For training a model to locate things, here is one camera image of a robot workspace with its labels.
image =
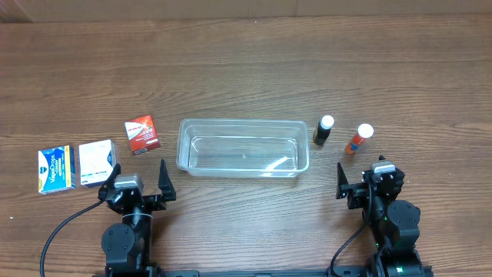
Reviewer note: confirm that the red medicine box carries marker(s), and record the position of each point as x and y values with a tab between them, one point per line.
142	135

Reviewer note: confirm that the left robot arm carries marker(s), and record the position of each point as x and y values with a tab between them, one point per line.
127	245

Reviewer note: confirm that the blue VapoDrops box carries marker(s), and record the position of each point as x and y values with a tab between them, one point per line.
56	170

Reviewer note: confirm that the orange tube white cap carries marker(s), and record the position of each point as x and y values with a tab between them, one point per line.
364	132

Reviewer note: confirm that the dark bottle white cap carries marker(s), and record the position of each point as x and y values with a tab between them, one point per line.
323	130

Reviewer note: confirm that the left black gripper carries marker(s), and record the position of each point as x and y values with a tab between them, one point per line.
164	183

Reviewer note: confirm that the white medicine box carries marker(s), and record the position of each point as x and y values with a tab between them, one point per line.
97	160

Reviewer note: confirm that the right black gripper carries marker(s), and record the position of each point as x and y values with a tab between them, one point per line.
354	191

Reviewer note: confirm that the clear plastic container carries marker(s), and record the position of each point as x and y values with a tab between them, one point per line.
243	148

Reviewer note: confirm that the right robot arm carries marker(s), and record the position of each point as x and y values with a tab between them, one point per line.
393	223

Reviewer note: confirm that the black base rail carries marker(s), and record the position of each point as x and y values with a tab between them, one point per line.
261	273

